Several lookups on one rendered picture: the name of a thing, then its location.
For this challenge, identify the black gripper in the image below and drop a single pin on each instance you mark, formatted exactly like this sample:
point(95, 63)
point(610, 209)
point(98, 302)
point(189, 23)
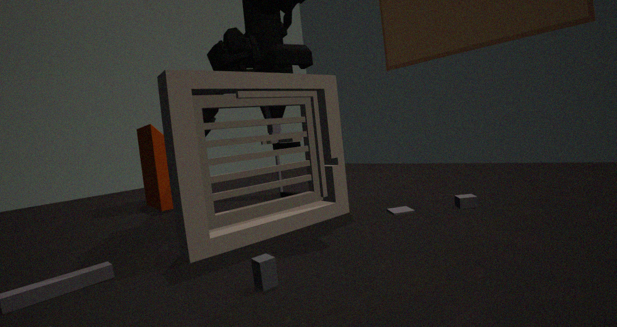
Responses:
point(275, 55)

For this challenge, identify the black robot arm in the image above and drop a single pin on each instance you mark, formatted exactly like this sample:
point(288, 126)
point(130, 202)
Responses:
point(231, 54)

